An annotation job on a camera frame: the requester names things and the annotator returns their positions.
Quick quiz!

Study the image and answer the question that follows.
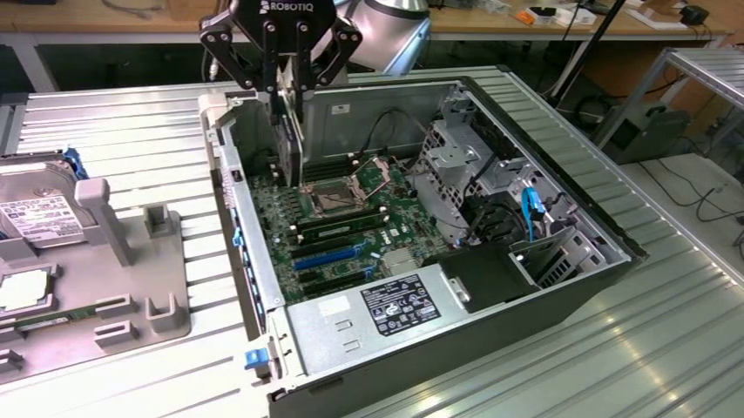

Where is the black power adapter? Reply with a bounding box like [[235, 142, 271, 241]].
[[678, 4, 710, 25]]

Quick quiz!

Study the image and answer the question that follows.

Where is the silver CPU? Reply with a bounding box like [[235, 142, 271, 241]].
[[0, 273, 55, 313]]

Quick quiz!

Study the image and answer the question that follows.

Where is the metal frame slatted table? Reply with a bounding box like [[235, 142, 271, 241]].
[[591, 45, 744, 152]]

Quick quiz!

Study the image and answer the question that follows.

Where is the black plastic shroud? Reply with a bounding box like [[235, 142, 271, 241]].
[[421, 241, 542, 314]]

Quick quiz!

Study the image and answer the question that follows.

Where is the white flat box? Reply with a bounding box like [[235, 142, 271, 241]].
[[624, 6, 686, 31]]

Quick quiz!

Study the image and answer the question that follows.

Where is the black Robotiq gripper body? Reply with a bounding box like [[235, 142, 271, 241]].
[[228, 0, 338, 56]]

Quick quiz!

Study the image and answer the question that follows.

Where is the black cable coil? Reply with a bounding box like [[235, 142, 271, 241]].
[[573, 96, 613, 130]]

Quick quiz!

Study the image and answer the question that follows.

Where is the hard disk with blue carrier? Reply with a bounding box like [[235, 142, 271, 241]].
[[0, 147, 89, 253]]

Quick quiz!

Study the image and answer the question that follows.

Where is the black floor unit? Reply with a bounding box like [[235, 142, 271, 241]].
[[604, 106, 693, 165]]

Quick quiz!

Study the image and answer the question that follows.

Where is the blue SATA wire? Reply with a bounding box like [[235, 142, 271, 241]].
[[521, 185, 545, 243]]

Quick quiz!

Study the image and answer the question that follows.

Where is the black slanted pole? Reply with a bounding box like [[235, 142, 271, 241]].
[[549, 0, 629, 108]]

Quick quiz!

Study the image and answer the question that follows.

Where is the grey coiled cable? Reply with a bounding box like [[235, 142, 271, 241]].
[[103, 0, 163, 19]]

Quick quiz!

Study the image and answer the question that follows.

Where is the open black PC case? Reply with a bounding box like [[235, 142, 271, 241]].
[[196, 76, 648, 418]]

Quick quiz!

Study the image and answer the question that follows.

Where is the metal socket cover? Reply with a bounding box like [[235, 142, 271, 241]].
[[346, 156, 402, 206]]

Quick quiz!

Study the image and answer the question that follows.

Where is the thin black cable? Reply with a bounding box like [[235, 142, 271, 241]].
[[656, 157, 744, 215]]

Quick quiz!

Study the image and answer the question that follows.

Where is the grey plastic parts rack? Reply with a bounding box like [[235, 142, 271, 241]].
[[0, 172, 193, 387]]

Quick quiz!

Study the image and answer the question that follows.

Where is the CPU socket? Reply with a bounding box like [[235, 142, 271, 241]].
[[304, 180, 364, 217]]

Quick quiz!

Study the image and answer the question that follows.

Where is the Nvidia Quadro graphics card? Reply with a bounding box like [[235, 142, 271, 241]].
[[271, 51, 308, 189]]

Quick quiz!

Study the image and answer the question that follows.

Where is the wooden desk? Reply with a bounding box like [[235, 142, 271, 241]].
[[0, 0, 734, 95]]

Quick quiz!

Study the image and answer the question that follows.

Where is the blue expansion slot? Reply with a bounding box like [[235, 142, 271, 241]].
[[292, 248, 358, 271]]

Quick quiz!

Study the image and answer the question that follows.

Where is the metal disk bay cage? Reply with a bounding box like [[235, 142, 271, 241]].
[[415, 119, 525, 236]]

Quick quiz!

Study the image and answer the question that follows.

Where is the black power wire bundle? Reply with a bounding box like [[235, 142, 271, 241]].
[[458, 191, 527, 249]]

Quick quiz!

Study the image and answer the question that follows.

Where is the green motherboard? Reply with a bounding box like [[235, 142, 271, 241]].
[[248, 160, 449, 306]]

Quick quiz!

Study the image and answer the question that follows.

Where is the green RAM stick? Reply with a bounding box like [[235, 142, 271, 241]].
[[304, 217, 382, 239], [0, 307, 80, 334]]

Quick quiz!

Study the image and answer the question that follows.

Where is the perforated grey disk bay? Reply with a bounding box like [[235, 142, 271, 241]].
[[507, 226, 632, 291]]

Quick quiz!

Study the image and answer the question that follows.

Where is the white box with orange tag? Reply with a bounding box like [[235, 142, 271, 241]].
[[514, 6, 597, 27]]

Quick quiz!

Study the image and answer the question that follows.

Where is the black expansion slot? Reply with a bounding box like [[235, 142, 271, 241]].
[[288, 239, 355, 260], [300, 274, 368, 301], [299, 266, 350, 284]]

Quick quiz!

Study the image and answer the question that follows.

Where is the hanging cable with connector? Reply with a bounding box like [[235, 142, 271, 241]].
[[201, 41, 220, 82]]

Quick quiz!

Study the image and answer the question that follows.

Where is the grey power supply unit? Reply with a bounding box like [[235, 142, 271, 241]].
[[283, 263, 471, 378]]

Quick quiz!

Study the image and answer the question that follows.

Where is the silver chipset heat sink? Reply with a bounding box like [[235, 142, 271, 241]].
[[380, 250, 417, 273]]

